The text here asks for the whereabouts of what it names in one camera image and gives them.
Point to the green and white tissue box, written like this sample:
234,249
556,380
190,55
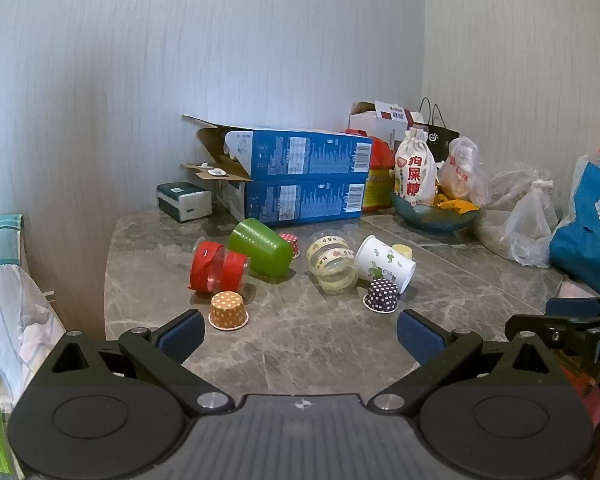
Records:
182,201

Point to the teal bowl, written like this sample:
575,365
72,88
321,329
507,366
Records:
432,216

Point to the small yellow paper cup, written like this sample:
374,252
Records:
404,251

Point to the closed blue carton box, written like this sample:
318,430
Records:
300,201

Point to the orange polka dot paper cup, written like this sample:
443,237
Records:
228,311

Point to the clear plastic bag with food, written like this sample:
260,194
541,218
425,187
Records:
462,167

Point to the green plastic cup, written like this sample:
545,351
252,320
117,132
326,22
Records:
261,254

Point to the blue tote bag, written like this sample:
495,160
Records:
587,232

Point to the clear cup with yellow bands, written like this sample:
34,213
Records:
331,264

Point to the orange snack packet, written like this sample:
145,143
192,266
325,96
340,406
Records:
455,205

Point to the dark polka dot paper cup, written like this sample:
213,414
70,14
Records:
382,296

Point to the red polka dot paper cup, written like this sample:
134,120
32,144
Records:
291,243

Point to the white paper cup green print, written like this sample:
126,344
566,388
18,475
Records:
383,267

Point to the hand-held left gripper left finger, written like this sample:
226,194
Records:
182,336

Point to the open blue carton box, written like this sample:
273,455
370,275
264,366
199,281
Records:
300,152

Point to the clear cup with red bands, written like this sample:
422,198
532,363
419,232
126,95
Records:
214,270

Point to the white cardboard box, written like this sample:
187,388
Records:
380,117

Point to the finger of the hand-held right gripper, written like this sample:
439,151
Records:
535,327
572,307

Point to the plaid cloth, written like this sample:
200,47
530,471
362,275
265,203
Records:
0,245

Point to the red and yellow package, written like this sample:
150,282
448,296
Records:
378,175

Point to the white cloth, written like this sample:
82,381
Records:
15,325

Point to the red cloth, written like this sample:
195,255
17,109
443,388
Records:
582,390

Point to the knotted clear plastic bag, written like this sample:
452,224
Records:
527,222

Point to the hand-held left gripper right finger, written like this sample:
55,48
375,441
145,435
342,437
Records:
421,336

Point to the black paper bag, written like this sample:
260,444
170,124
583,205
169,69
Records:
440,134

